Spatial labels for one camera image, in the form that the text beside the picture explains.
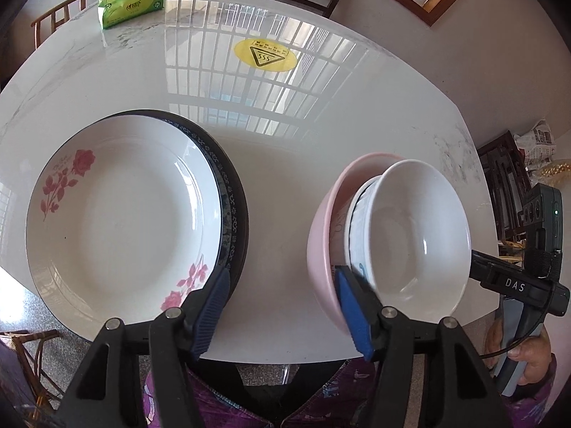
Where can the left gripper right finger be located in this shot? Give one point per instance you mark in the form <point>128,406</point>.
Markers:
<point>360,307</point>

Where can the newspaper bundle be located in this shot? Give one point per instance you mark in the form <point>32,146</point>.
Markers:
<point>537,146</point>

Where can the dark wooden side cabinet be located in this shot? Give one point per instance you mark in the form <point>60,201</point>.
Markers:
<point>508,182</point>

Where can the white blue striped bowl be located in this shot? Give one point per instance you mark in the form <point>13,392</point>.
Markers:
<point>357,229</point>

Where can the yellow round warning sticker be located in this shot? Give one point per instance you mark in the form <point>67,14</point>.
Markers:
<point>266,55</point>

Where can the right hand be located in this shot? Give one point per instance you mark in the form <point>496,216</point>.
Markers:
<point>535,352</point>

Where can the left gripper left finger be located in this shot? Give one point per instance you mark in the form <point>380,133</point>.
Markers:
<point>203,309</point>

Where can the rattan chair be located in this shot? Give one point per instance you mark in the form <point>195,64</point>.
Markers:
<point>29,349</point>

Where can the white pink striped Rabbit bowl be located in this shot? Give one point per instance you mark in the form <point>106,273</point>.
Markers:
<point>420,243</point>

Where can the white plate with red roses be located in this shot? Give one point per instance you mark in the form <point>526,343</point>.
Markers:
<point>125,221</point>

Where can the blue floral porcelain plate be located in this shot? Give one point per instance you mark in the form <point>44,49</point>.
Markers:
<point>233,199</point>

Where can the light wooden chair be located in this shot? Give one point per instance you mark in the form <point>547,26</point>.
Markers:
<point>56,17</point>

